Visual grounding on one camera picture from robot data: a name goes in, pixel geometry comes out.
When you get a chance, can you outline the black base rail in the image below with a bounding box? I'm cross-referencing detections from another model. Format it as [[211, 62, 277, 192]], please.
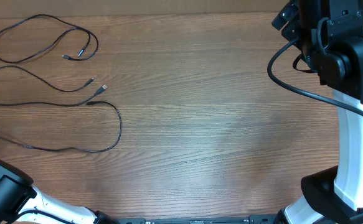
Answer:
[[96, 215, 278, 224]]

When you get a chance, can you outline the black cable silver plug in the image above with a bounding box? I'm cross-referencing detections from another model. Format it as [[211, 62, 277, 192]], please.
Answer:
[[0, 14, 100, 65]]

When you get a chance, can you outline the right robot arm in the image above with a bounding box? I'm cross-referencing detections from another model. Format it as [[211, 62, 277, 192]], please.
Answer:
[[268, 0, 363, 223]]

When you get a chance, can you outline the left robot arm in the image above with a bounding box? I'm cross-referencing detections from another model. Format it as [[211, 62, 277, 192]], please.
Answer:
[[0, 160, 116, 223]]

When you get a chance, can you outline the thick black USB cable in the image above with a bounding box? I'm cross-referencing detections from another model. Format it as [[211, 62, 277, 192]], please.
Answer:
[[0, 100, 123, 154]]

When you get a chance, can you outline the cardboard box wall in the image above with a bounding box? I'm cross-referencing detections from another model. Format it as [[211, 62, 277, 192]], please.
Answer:
[[0, 0, 288, 19]]

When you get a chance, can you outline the thin black USB cable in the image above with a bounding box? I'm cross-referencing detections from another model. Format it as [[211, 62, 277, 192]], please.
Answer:
[[0, 64, 109, 108]]

